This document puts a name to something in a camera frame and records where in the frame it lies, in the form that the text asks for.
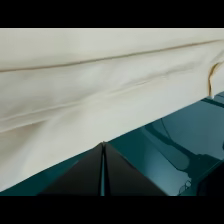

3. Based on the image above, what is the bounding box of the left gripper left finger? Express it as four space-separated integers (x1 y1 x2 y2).
39 142 105 197

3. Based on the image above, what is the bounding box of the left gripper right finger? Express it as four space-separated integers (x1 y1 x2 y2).
103 142 167 197

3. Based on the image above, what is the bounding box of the cream shirt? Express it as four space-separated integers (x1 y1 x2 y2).
0 28 224 193

